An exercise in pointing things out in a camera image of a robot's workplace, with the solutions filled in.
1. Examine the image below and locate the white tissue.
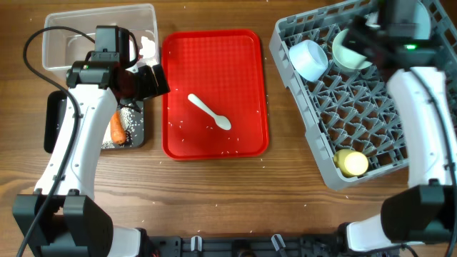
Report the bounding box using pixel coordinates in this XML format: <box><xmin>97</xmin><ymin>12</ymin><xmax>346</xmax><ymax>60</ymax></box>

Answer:
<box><xmin>139</xmin><ymin>36</ymin><xmax>156</xmax><ymax>59</ymax></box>

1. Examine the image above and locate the green bowl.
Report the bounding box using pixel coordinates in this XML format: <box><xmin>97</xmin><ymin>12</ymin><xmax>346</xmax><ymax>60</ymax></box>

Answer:
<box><xmin>332</xmin><ymin>29</ymin><xmax>372</xmax><ymax>72</ymax></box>

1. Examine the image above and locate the light blue plate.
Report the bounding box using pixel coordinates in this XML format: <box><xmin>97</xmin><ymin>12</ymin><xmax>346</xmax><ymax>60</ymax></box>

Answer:
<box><xmin>413</xmin><ymin>0</ymin><xmax>431</xmax><ymax>40</ymax></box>

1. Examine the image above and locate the orange carrot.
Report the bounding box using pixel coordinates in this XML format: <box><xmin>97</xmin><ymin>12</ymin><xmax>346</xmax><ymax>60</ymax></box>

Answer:
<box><xmin>109</xmin><ymin>111</ymin><xmax>126</xmax><ymax>145</ymax></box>

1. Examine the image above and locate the light blue bowl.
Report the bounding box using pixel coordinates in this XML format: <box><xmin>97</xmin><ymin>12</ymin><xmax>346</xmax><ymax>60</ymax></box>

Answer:
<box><xmin>289</xmin><ymin>39</ymin><xmax>328</xmax><ymax>82</ymax></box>

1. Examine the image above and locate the yellow plastic cup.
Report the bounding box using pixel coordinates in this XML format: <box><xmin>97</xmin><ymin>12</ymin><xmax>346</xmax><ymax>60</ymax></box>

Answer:
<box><xmin>333</xmin><ymin>149</ymin><xmax>368</xmax><ymax>177</ymax></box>

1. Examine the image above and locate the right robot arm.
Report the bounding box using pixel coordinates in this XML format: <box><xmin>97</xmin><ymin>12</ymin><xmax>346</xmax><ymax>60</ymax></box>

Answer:
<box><xmin>343</xmin><ymin>1</ymin><xmax>456</xmax><ymax>256</ymax></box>

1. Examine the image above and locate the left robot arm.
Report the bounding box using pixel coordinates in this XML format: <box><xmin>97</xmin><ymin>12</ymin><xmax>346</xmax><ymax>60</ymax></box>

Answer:
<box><xmin>13</xmin><ymin>61</ymin><xmax>170</xmax><ymax>256</ymax></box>

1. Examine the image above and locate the black plastic tray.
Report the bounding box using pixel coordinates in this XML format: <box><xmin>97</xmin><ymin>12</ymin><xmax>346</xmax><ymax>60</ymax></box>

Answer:
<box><xmin>44</xmin><ymin>91</ymin><xmax>145</xmax><ymax>153</ymax></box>

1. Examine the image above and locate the red serving tray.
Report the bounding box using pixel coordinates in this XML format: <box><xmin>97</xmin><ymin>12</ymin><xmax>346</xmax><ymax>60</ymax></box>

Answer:
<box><xmin>161</xmin><ymin>29</ymin><xmax>269</xmax><ymax>161</ymax></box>

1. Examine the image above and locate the white plastic spoon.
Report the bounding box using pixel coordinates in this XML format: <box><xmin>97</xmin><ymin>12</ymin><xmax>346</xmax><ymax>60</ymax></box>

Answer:
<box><xmin>187</xmin><ymin>94</ymin><xmax>231</xmax><ymax>131</ymax></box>

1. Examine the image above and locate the clear plastic bin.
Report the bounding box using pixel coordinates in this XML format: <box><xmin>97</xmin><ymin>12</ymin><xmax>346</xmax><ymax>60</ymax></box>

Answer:
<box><xmin>42</xmin><ymin>4</ymin><xmax>160</xmax><ymax>82</ymax></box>

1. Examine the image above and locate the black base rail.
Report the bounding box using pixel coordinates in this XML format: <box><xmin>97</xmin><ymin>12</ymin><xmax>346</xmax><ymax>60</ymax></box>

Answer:
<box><xmin>149</xmin><ymin>234</ymin><xmax>338</xmax><ymax>257</ymax></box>

